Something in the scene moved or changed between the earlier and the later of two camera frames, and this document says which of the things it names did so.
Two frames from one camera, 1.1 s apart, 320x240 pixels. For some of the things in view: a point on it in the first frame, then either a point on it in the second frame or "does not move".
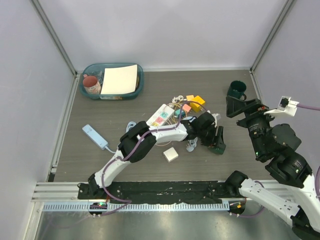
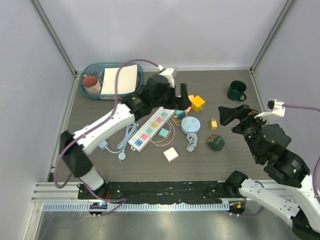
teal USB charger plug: [177, 112] does not move
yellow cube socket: [195, 106] does not move
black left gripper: [214, 140] → [181, 103]
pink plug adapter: [186, 107] does not move
